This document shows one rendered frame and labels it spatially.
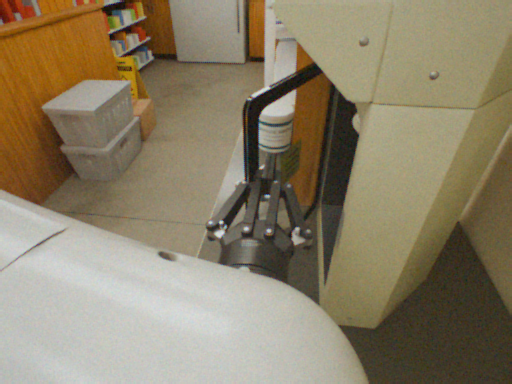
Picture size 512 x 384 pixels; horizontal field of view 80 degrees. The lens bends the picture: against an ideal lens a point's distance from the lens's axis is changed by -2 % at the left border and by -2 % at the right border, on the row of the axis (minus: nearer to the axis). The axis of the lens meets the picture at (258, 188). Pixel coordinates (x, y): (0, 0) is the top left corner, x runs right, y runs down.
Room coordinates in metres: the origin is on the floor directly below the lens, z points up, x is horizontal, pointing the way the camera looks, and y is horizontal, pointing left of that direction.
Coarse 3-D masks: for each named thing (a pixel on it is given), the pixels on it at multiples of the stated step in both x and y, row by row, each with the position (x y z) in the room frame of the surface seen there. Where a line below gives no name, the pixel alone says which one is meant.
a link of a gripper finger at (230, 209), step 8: (240, 184) 0.34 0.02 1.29; (232, 192) 0.32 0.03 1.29; (240, 192) 0.32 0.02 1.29; (232, 200) 0.30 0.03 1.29; (240, 200) 0.31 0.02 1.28; (224, 208) 0.29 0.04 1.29; (232, 208) 0.29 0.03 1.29; (240, 208) 0.31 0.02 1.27; (216, 216) 0.27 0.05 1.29; (224, 216) 0.27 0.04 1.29; (232, 216) 0.29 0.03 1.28; (208, 224) 0.26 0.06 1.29; (216, 224) 0.26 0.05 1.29
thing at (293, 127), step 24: (288, 96) 0.48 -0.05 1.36; (312, 96) 0.55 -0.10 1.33; (264, 120) 0.42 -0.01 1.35; (288, 120) 0.48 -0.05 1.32; (312, 120) 0.56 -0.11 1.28; (264, 144) 0.42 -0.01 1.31; (288, 144) 0.49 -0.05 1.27; (312, 144) 0.57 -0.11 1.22; (288, 168) 0.49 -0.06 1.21; (312, 168) 0.59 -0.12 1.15; (312, 192) 0.60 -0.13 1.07; (264, 216) 0.42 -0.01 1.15
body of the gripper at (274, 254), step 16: (240, 224) 0.26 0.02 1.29; (256, 224) 0.26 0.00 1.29; (224, 240) 0.24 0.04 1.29; (240, 240) 0.21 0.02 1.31; (256, 240) 0.21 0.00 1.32; (272, 240) 0.24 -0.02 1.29; (288, 240) 0.24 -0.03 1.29; (224, 256) 0.20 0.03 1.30; (240, 256) 0.19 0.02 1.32; (256, 256) 0.19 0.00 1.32; (272, 256) 0.20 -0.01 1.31; (288, 256) 0.22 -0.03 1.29; (288, 272) 0.20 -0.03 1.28
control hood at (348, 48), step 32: (288, 0) 0.34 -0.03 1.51; (320, 0) 0.34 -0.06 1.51; (352, 0) 0.34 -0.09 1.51; (384, 0) 0.34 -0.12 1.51; (320, 32) 0.34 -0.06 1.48; (352, 32) 0.33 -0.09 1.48; (384, 32) 0.33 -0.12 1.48; (320, 64) 0.34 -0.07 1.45; (352, 64) 0.33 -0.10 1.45; (352, 96) 0.33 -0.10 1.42
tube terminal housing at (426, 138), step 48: (432, 0) 0.33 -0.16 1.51; (480, 0) 0.32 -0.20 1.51; (384, 48) 0.33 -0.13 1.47; (432, 48) 0.32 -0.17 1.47; (480, 48) 0.32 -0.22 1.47; (384, 96) 0.33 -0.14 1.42; (432, 96) 0.32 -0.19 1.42; (480, 96) 0.32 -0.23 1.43; (384, 144) 0.33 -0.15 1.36; (432, 144) 0.32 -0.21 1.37; (480, 144) 0.37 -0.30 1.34; (384, 192) 0.32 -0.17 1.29; (432, 192) 0.32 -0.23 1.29; (384, 240) 0.32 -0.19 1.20; (432, 240) 0.37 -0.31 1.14; (336, 288) 0.33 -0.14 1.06; (384, 288) 0.32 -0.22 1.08
